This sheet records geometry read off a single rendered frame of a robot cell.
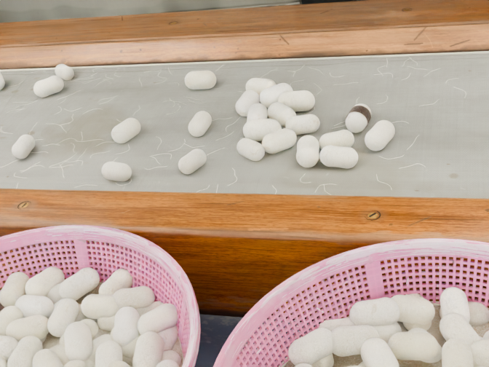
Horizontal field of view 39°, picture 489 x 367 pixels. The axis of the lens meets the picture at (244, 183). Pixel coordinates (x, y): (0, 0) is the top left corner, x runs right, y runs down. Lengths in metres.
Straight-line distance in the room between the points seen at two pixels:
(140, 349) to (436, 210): 0.24
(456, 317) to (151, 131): 0.39
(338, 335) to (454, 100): 0.33
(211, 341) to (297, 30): 0.42
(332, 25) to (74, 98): 0.32
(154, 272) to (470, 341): 0.23
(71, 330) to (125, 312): 0.04
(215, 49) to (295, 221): 0.39
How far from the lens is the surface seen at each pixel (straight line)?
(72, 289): 0.56
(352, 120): 0.66
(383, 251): 0.49
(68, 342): 0.52
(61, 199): 0.62
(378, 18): 0.86
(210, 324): 0.59
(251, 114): 0.69
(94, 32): 0.98
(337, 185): 0.60
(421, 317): 0.49
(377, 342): 0.46
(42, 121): 0.83
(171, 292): 0.52
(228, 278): 0.56
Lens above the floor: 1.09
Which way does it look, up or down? 34 degrees down
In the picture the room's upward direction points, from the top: 11 degrees counter-clockwise
